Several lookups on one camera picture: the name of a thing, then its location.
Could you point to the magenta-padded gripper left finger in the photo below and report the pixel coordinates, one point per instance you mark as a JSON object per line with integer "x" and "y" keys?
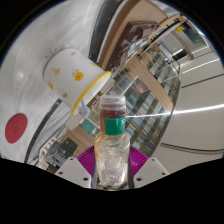
{"x": 71, "y": 170}

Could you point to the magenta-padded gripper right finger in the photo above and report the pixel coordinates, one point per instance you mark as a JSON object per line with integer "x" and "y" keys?
{"x": 151, "y": 170}

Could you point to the clear plastic bottle green label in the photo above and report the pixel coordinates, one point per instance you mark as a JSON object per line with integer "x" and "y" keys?
{"x": 112, "y": 156}

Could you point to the white plastic spoon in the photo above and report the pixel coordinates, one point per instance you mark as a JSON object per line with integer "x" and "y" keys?
{"x": 85, "y": 109}

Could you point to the flat round red coaster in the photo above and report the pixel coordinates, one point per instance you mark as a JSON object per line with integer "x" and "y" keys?
{"x": 16, "y": 128}

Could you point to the long white ceiling light strip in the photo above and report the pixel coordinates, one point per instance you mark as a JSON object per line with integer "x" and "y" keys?
{"x": 200, "y": 109}

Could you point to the white flower-print cup yellow rim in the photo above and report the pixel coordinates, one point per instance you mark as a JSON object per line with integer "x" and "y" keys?
{"x": 70, "y": 76}

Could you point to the bookcase behind glass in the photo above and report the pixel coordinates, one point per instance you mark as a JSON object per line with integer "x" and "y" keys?
{"x": 163, "y": 63}

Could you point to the large book-filled shelf wall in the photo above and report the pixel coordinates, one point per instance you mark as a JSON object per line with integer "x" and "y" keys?
{"x": 143, "y": 113}

